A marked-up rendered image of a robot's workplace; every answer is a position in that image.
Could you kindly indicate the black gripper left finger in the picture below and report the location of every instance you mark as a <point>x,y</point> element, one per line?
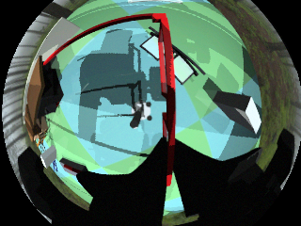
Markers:
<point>146,185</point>

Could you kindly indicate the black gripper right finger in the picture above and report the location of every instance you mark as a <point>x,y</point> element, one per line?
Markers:
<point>199,176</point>

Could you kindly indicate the white flat panel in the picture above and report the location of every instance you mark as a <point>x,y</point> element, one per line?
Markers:
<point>61,33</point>

